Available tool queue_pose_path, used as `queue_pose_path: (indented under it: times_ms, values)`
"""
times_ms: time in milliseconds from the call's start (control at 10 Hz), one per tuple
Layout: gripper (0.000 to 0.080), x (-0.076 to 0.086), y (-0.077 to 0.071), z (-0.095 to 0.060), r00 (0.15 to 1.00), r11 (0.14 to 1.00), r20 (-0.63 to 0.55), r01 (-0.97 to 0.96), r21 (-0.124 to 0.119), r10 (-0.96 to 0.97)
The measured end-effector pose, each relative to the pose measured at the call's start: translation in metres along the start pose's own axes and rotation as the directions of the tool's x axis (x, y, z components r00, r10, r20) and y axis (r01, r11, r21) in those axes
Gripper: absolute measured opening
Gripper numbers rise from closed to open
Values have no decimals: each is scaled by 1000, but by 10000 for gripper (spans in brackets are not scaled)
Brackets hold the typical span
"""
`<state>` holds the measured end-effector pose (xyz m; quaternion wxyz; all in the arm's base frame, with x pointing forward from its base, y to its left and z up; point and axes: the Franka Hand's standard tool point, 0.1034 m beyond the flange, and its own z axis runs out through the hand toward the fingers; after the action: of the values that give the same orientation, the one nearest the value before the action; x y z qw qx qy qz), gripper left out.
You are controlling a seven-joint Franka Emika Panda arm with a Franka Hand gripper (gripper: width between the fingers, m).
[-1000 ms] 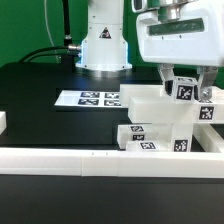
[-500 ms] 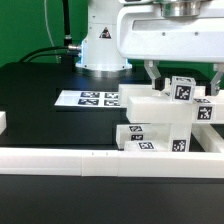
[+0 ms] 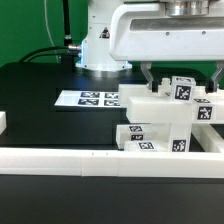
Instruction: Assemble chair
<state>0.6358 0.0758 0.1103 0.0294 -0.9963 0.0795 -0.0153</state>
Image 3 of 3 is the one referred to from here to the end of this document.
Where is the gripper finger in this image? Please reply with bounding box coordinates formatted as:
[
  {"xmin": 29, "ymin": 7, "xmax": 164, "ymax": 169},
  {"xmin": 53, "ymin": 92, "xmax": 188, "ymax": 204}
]
[{"xmin": 205, "ymin": 61, "xmax": 224, "ymax": 93}]

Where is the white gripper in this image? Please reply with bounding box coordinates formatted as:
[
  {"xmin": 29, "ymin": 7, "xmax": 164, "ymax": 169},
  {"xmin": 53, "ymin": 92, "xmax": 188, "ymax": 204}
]
[{"xmin": 109, "ymin": 1, "xmax": 224, "ymax": 92}]

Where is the white chair back part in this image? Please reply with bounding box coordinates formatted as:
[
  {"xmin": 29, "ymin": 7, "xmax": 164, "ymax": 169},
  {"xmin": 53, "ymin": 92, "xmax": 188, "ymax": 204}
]
[{"xmin": 118, "ymin": 84, "xmax": 224, "ymax": 124}]

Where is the white tagged cube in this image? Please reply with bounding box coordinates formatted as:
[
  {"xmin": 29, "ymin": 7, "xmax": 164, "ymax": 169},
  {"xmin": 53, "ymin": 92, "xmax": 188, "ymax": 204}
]
[{"xmin": 171, "ymin": 76, "xmax": 196, "ymax": 103}]

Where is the white chair seat part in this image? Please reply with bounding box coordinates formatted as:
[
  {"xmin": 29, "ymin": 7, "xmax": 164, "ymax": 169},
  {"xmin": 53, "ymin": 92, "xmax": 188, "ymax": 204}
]
[{"xmin": 153, "ymin": 77, "xmax": 193, "ymax": 153}]

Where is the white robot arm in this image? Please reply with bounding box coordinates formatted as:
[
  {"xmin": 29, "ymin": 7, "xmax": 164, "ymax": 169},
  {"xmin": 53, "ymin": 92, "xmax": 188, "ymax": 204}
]
[{"xmin": 77, "ymin": 0, "xmax": 224, "ymax": 92}]

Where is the white block at left edge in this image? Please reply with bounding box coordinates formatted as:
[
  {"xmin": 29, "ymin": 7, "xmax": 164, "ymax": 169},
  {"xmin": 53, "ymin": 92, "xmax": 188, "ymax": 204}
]
[{"xmin": 0, "ymin": 111, "xmax": 7, "ymax": 135}]

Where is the white U-shaped fence frame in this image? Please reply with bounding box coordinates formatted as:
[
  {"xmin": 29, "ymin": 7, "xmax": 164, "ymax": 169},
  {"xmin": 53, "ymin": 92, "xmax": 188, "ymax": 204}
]
[{"xmin": 0, "ymin": 125, "xmax": 224, "ymax": 178}]

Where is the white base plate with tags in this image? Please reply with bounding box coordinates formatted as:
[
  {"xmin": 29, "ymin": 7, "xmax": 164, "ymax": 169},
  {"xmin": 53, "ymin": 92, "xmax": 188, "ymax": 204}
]
[{"xmin": 55, "ymin": 90, "xmax": 120, "ymax": 108}]

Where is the black cable bundle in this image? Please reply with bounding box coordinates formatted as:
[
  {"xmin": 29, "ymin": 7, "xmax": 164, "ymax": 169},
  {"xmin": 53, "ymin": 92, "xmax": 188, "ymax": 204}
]
[{"xmin": 19, "ymin": 0, "xmax": 83, "ymax": 64}]

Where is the thin white cable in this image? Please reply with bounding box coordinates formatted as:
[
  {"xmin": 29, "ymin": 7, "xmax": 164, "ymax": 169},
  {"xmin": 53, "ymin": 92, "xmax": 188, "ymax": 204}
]
[{"xmin": 43, "ymin": 0, "xmax": 62, "ymax": 64}]

